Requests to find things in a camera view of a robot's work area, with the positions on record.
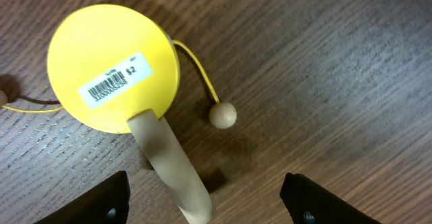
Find yellow wooden rattle drum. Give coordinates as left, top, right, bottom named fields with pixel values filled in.
left=0, top=3, right=238, bottom=224

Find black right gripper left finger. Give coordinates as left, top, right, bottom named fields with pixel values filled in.
left=36, top=171, right=130, bottom=224

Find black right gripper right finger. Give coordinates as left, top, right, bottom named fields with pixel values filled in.
left=279, top=173, right=379, bottom=224

